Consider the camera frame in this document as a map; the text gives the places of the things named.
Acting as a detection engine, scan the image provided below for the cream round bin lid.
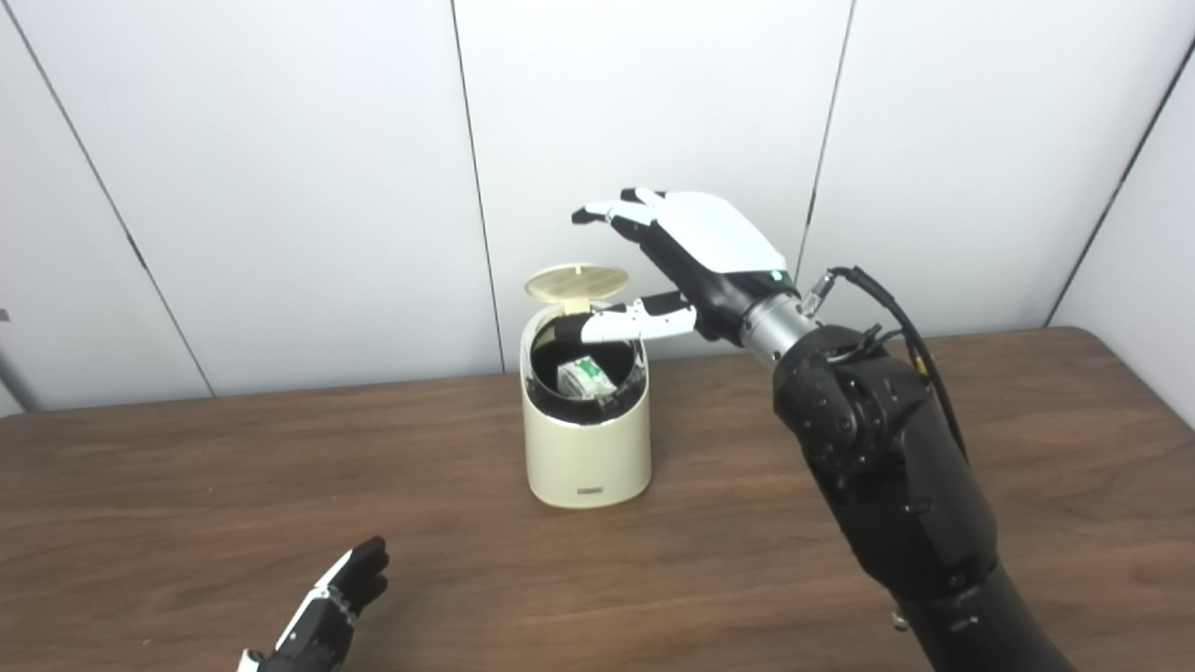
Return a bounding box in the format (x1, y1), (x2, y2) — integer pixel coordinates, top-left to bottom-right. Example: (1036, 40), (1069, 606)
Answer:
(525, 263), (630, 314)

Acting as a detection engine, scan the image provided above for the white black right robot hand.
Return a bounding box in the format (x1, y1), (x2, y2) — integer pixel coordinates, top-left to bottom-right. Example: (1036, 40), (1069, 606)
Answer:
(560, 188), (802, 344)

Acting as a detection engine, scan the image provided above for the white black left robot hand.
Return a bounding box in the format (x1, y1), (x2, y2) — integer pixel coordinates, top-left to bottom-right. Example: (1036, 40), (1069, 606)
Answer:
(235, 536), (390, 672)

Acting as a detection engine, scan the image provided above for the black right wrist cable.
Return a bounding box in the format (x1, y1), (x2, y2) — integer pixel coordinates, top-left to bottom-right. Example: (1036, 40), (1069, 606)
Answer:
(808, 266), (967, 458)

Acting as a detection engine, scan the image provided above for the cream-colored cylindrical bin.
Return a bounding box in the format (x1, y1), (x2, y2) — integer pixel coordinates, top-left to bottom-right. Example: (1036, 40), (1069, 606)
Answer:
(520, 263), (653, 510)

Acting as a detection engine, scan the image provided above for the green white milk carton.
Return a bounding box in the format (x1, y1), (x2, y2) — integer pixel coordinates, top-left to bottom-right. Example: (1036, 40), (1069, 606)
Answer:
(557, 357), (617, 400)

